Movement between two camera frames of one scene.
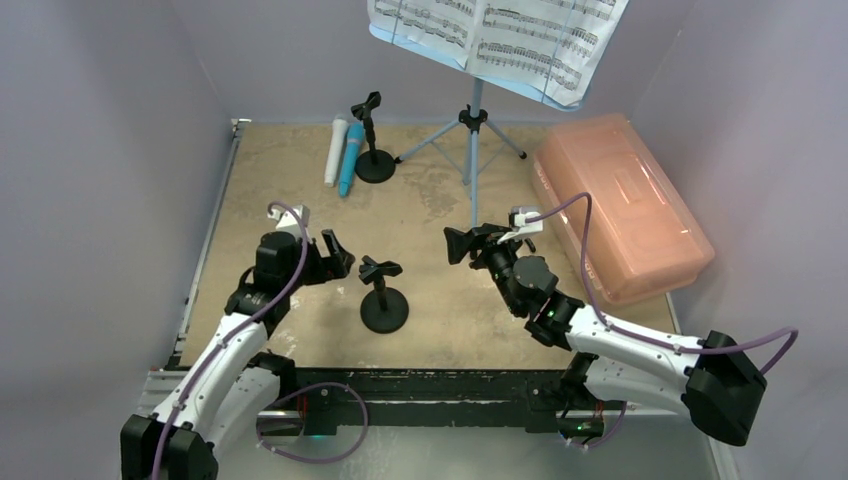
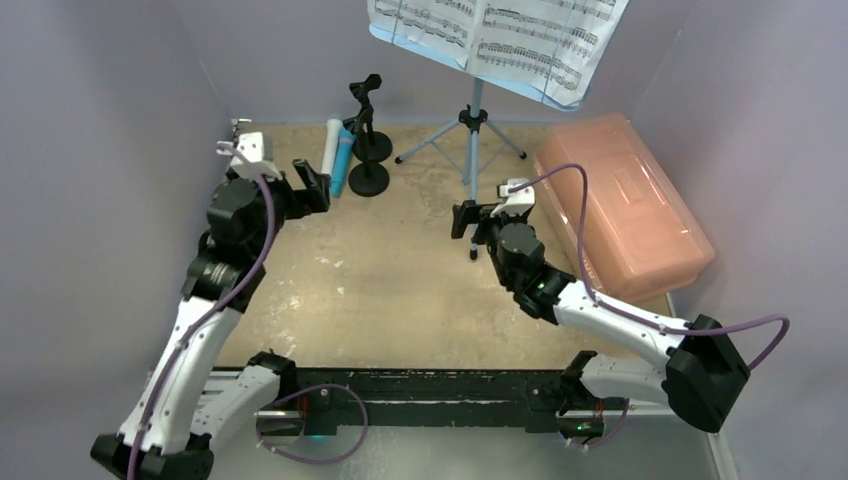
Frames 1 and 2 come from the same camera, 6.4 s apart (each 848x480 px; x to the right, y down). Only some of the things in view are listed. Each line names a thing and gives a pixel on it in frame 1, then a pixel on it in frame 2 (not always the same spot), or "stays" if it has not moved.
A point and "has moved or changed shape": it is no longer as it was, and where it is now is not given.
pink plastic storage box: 642,238 stays
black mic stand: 376,165 -> 369,145
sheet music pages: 549,48 stays
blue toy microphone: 352,149 has moved or changed shape
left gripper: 328,268 -> 305,201
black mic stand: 383,310 -> 367,179
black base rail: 333,399 stays
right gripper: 479,245 -> 477,220
